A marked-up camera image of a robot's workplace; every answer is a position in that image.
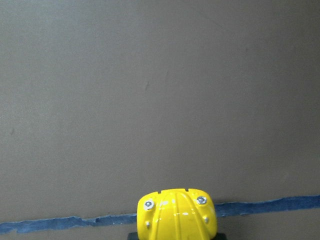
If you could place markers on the yellow beetle toy car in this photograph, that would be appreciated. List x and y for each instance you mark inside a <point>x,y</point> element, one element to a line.
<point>176,214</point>

